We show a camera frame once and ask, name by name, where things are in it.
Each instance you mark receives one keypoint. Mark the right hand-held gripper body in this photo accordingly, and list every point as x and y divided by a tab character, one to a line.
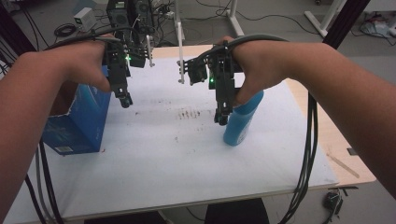
225	84

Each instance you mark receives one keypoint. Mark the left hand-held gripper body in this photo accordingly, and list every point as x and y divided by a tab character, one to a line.
118	74

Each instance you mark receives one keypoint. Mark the blue bottle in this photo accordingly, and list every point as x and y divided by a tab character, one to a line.
238	127

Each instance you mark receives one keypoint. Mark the blue cardboard box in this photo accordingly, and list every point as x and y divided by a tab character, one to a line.
87	121

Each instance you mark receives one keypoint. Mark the person's left hand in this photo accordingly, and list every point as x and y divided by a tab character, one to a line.
77	59

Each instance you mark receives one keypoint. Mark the person's right hand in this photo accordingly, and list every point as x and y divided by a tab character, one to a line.
264	62

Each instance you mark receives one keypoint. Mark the black computer tower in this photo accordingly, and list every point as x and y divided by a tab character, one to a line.
124	14

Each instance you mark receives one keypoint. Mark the white power supply box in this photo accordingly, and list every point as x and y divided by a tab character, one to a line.
84	18

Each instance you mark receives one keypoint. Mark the white desk leg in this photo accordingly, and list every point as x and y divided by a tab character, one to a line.
235	18

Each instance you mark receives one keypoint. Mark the white stand foot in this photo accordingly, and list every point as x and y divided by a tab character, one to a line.
327	18

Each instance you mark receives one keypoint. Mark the black power adapter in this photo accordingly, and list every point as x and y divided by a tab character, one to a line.
332	201

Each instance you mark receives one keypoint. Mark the black post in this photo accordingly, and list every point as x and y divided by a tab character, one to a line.
345	21

